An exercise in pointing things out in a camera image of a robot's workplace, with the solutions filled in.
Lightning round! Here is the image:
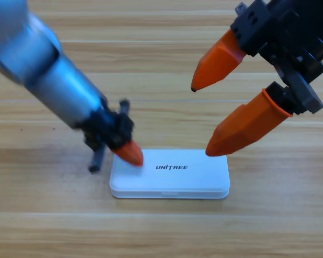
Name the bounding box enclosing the white Unitree pencil case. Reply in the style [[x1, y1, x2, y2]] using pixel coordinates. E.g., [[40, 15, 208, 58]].
[[109, 149, 231, 199]]

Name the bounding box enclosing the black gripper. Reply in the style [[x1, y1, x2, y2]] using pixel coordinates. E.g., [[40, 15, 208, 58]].
[[82, 98, 144, 173], [191, 0, 323, 114]]

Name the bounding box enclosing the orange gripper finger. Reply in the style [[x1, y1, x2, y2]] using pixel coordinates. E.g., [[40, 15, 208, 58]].
[[205, 82, 296, 157]]

